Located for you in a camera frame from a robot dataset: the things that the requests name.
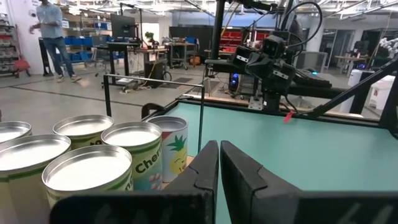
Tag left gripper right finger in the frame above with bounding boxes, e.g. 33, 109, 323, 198
220, 140, 305, 224

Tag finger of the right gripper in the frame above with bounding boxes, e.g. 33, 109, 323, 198
248, 55, 262, 78
261, 57, 274, 80

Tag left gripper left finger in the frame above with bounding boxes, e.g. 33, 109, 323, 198
162, 139, 221, 196

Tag white mixed fruit tin can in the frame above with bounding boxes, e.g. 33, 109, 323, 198
145, 115, 189, 184

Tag teal Cherries tin can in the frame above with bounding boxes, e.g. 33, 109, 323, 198
100, 121, 163, 192

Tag green Oranges tin can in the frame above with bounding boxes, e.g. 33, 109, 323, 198
41, 144, 134, 210

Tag cream Peaches tin can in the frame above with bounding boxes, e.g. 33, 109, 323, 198
0, 133, 72, 224

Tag red Pineapple tin can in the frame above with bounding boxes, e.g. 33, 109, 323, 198
0, 120, 33, 144

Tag backlit keyboard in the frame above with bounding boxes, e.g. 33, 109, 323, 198
292, 68, 333, 89

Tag computer tower blue light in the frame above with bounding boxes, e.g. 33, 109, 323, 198
228, 71, 241, 93

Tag grey equipment cart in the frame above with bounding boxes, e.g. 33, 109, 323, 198
204, 58, 249, 75

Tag red bin rack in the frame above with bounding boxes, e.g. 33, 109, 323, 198
221, 29, 272, 54

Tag black cart pole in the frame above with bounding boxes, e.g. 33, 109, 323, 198
183, 0, 277, 62

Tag green table mat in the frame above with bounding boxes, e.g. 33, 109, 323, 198
167, 101, 398, 224

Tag metal workbench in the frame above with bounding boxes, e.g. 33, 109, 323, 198
167, 36, 200, 71

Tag black clamp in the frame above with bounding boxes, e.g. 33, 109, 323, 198
141, 102, 166, 121

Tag white box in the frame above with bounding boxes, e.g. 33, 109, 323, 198
338, 68, 396, 113

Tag black computer tower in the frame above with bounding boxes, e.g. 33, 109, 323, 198
144, 58, 166, 88

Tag wooden workbench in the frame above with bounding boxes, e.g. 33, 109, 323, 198
129, 46, 170, 90

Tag black monitor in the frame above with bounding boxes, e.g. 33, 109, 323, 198
109, 13, 137, 39

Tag blue bin shelving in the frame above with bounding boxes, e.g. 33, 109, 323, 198
63, 21, 113, 63

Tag person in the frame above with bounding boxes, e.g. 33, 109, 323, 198
29, 0, 83, 84

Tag red stool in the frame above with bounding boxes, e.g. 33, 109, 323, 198
12, 58, 32, 78

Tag storage rack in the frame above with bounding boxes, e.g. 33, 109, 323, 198
0, 12, 19, 77

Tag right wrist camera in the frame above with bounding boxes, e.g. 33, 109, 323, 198
262, 34, 286, 59

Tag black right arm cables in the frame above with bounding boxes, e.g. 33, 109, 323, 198
279, 1, 324, 50

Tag black metal shelf frame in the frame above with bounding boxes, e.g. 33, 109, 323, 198
103, 73, 206, 154

